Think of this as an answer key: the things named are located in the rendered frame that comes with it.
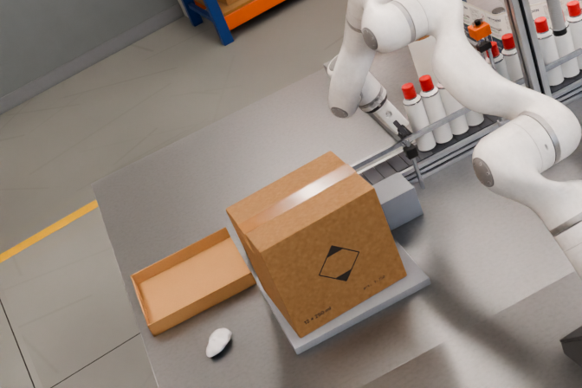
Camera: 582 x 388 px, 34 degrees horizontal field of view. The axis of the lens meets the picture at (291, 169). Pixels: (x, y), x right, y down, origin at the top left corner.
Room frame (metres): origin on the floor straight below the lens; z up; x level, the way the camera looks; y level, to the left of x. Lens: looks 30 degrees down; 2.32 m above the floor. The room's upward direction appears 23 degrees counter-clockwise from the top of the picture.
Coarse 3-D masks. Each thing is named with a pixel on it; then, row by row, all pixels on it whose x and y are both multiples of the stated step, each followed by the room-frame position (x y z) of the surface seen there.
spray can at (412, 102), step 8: (408, 88) 2.26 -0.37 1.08; (408, 96) 2.27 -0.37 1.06; (416, 96) 2.27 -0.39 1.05; (408, 104) 2.26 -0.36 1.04; (416, 104) 2.25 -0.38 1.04; (408, 112) 2.27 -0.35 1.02; (416, 112) 2.25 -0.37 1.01; (424, 112) 2.26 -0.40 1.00; (416, 120) 2.26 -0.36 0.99; (424, 120) 2.26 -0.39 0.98; (416, 128) 2.26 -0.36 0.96; (424, 136) 2.25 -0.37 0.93; (432, 136) 2.26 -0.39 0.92; (424, 144) 2.26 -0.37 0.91; (432, 144) 2.26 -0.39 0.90
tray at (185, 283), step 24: (216, 240) 2.32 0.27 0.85; (168, 264) 2.30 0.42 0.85; (192, 264) 2.27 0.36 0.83; (216, 264) 2.22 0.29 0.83; (240, 264) 2.18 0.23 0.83; (144, 288) 2.25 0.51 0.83; (168, 288) 2.21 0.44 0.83; (192, 288) 2.16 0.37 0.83; (216, 288) 2.12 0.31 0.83; (240, 288) 2.06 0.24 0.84; (144, 312) 2.10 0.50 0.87; (168, 312) 2.10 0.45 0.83; (192, 312) 2.05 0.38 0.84
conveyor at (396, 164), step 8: (568, 80) 2.31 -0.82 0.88; (576, 80) 2.30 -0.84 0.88; (552, 88) 2.31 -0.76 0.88; (560, 88) 2.29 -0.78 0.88; (488, 120) 2.28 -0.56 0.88; (496, 120) 2.27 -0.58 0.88; (472, 128) 2.28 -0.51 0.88; (480, 128) 2.26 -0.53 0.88; (456, 136) 2.27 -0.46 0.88; (464, 136) 2.26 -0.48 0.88; (448, 144) 2.25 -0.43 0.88; (400, 152) 2.31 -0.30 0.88; (424, 152) 2.26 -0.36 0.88; (432, 152) 2.25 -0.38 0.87; (392, 160) 2.29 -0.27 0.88; (400, 160) 2.27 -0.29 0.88; (408, 160) 2.26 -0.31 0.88; (376, 168) 2.28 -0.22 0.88; (384, 168) 2.27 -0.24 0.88; (392, 168) 2.25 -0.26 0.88; (400, 168) 2.23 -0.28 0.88; (368, 176) 2.26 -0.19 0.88; (376, 176) 2.25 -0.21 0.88; (384, 176) 2.23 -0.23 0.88
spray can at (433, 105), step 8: (424, 80) 2.27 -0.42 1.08; (424, 88) 2.27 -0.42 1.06; (432, 88) 2.27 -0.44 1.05; (424, 96) 2.27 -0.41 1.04; (432, 96) 2.26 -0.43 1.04; (440, 96) 2.27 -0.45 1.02; (424, 104) 2.27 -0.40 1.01; (432, 104) 2.26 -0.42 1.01; (440, 104) 2.26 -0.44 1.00; (432, 112) 2.26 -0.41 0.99; (440, 112) 2.26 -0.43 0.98; (432, 120) 2.26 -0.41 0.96; (440, 128) 2.26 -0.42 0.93; (448, 128) 2.26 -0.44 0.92; (440, 136) 2.26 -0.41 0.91; (448, 136) 2.26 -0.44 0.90; (440, 144) 2.26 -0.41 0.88
